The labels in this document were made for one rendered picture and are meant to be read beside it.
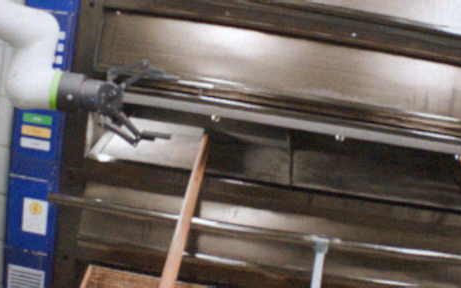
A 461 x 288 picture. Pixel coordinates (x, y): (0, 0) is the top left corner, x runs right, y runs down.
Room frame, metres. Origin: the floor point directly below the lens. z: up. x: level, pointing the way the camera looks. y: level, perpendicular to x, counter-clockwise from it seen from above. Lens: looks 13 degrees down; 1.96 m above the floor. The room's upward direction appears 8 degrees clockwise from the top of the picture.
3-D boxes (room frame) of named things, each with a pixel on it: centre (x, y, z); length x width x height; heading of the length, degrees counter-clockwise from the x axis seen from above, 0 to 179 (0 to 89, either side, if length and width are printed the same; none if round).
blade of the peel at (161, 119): (3.37, 0.01, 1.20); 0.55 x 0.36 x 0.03; 88
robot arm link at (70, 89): (2.18, 0.33, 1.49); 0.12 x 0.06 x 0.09; 178
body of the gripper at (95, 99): (2.17, 0.26, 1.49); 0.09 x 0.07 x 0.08; 88
